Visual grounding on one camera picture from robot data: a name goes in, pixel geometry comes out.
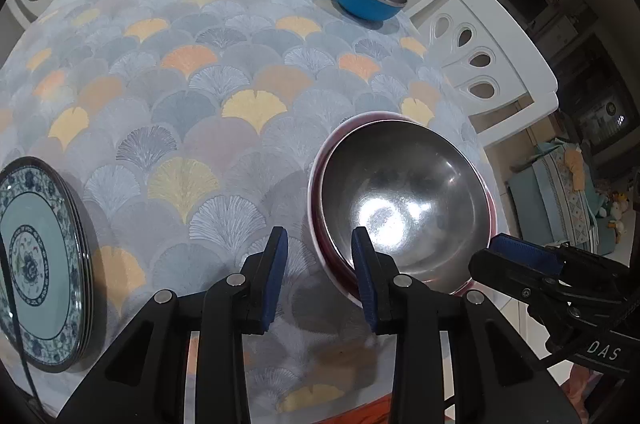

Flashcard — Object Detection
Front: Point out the red steel bowl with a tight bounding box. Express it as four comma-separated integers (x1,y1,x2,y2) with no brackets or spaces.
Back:
307,111,498,305

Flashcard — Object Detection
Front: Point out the teal sofa with cloth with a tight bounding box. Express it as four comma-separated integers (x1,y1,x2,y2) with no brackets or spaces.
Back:
508,139,624,256

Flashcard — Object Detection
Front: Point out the blue floral ceramic plate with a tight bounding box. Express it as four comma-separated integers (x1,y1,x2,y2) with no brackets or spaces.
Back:
1,156,94,373

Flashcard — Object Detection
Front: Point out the white chair near right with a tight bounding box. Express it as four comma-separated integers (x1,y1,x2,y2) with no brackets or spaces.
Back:
406,0,559,147

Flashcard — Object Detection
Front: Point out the fan-pattern table mat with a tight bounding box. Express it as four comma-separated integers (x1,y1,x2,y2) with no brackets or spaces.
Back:
1,0,492,423

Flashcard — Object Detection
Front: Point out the black cable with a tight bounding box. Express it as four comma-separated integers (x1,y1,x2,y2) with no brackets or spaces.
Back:
0,232,44,407

